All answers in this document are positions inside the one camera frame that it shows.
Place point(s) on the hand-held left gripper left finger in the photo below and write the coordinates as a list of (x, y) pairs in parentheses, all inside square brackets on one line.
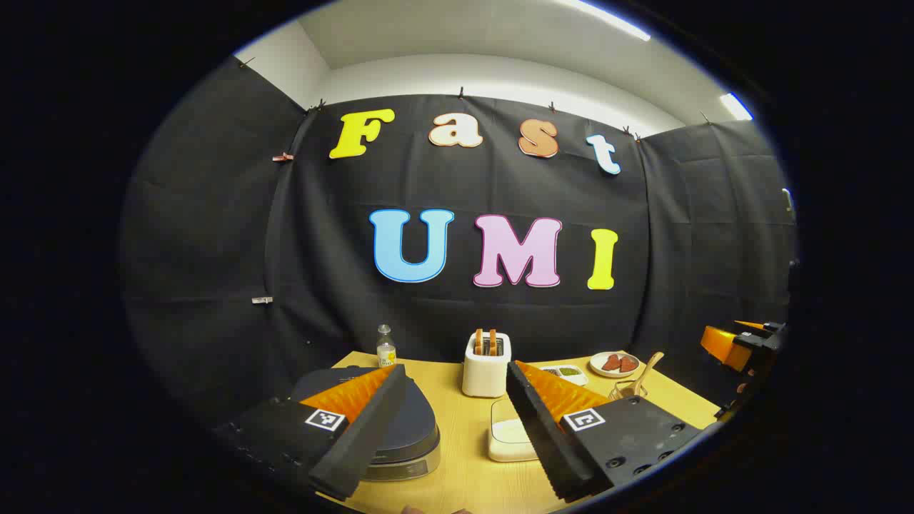
[(368, 428)]

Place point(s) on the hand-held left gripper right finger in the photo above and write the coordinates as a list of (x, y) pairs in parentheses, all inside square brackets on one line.
[(539, 435)]

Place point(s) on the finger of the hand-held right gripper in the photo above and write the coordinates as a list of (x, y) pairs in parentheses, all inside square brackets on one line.
[(751, 325), (721, 346)]

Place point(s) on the clear box of rice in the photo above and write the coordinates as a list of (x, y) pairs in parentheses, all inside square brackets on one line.
[(508, 435)]

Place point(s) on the dark grey rice cooker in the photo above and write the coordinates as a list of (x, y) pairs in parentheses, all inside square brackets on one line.
[(418, 421)]

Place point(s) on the wooden spoon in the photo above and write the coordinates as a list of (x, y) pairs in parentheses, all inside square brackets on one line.
[(648, 368)]

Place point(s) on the white divided bean dish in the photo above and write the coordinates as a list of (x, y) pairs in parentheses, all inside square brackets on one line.
[(568, 373)]

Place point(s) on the small glass bottle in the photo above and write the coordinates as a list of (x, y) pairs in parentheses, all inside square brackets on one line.
[(386, 351)]

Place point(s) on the white toaster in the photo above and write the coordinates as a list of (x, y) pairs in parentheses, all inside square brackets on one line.
[(484, 375)]

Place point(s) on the round white plate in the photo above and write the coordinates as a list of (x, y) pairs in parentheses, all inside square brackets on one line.
[(598, 367)]

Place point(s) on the red meat slice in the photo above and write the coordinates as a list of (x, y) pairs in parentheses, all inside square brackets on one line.
[(610, 363), (628, 364)]

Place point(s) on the toast slice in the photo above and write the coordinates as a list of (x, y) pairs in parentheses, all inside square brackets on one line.
[(479, 343), (493, 343)]

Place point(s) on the ceiling light strip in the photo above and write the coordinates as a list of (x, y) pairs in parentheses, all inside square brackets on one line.
[(736, 106)]

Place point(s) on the black backdrop cloth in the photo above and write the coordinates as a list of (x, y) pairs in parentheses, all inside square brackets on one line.
[(214, 235)]

